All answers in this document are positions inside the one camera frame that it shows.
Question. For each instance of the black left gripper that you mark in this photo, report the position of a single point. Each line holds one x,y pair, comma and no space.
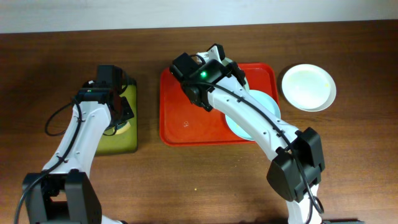
125,109

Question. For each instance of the black sponge tray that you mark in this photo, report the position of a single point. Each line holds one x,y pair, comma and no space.
111,144

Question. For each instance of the white plate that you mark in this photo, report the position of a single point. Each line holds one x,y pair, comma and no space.
308,87

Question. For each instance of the green yellow sponge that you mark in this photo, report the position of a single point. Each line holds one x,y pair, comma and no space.
122,127

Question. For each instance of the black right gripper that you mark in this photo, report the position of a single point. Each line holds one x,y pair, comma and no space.
236,72

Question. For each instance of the light green plate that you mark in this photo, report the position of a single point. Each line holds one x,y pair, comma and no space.
236,71

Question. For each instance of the red plastic tray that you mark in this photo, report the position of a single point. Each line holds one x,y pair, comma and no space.
185,124

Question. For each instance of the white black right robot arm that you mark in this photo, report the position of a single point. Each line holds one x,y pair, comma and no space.
211,81

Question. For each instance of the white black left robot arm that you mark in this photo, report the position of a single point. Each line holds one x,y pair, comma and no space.
62,191

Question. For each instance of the light blue plate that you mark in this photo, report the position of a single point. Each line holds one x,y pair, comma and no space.
265,100

